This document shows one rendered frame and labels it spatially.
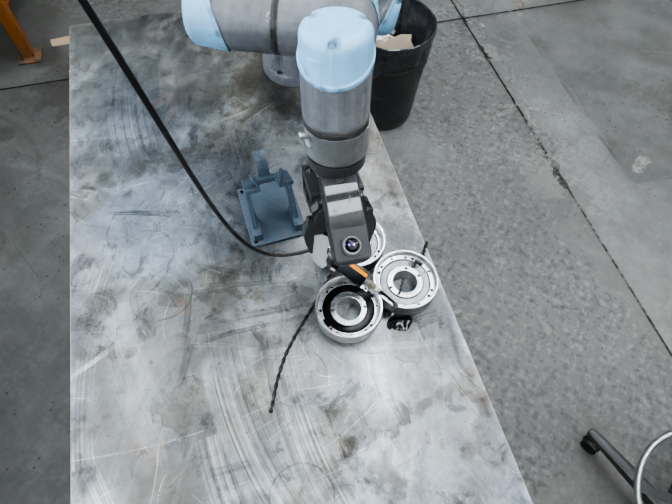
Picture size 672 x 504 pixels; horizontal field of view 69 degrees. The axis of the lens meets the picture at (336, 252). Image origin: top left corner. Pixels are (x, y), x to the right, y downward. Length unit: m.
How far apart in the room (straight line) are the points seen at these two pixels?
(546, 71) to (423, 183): 0.92
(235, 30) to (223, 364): 0.47
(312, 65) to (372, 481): 0.54
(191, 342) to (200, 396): 0.09
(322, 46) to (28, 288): 1.64
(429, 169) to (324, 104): 1.54
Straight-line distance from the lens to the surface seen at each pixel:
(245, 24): 0.60
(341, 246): 0.57
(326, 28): 0.50
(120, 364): 0.83
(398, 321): 0.80
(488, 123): 2.27
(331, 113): 0.51
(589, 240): 2.05
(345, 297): 0.78
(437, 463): 0.76
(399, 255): 0.82
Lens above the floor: 1.54
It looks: 60 degrees down
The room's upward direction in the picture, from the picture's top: 3 degrees clockwise
